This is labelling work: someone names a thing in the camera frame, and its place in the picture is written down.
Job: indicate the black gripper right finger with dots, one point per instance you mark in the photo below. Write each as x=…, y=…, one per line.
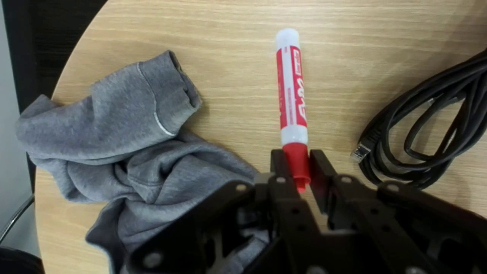
x=366, y=218

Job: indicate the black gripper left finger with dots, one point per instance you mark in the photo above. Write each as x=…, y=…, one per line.
x=279, y=214

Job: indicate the red white marker pen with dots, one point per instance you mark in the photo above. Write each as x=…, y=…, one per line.
x=291, y=92

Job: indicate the grey sweater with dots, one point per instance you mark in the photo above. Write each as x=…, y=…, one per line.
x=127, y=153

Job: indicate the black mesh office chair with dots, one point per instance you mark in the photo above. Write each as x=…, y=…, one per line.
x=16, y=261

